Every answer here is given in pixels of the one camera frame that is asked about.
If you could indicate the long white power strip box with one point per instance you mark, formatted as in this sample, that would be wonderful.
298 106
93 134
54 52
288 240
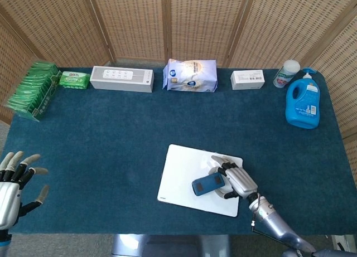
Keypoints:
121 80

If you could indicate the blue white tissue pack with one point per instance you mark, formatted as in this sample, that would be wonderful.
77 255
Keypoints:
189 75

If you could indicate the green wipes pack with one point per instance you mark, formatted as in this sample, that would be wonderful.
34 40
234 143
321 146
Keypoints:
74 80

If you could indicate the white drawing board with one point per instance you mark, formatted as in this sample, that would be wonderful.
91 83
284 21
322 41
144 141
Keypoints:
181 173

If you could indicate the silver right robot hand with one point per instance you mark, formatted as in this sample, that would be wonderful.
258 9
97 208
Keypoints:
241 181

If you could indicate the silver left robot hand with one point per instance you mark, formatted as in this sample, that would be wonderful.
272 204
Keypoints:
8 204

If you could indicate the woven bamboo folding screen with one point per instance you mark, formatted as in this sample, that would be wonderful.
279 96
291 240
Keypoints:
134 23

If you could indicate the green tea packet display box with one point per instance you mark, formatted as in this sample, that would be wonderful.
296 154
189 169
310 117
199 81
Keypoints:
30 92

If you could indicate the grey robot torso base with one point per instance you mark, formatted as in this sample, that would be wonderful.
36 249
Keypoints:
167 246

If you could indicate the small white cardboard box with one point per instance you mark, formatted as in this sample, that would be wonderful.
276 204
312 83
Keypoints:
247 80

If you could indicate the blue carpet table mat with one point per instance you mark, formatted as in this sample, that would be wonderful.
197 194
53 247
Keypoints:
97 145

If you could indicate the blue detergent pump bottle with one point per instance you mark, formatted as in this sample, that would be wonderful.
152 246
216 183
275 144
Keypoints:
302 103

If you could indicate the blue board eraser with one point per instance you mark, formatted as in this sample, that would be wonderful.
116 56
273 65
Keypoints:
207 185

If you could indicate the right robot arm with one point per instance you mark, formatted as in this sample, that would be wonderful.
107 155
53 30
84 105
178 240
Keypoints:
276 223

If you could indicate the wet wipes canister white lid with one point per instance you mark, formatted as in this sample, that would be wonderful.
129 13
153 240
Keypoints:
284 75

